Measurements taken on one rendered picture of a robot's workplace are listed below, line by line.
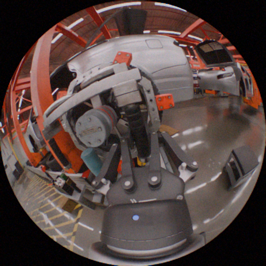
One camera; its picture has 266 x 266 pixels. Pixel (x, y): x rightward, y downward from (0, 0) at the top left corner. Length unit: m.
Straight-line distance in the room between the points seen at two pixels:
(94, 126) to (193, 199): 1.00
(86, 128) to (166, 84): 0.81
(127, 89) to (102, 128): 0.16
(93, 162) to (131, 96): 0.36
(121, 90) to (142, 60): 0.79
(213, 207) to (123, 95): 1.10
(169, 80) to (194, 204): 1.25
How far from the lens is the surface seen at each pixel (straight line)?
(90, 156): 0.43
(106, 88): 0.21
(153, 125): 0.43
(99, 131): 0.29
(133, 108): 0.17
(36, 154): 2.65
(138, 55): 0.96
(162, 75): 0.93
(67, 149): 0.76
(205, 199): 1.03
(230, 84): 2.54
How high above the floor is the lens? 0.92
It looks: 24 degrees down
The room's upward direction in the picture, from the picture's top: 18 degrees counter-clockwise
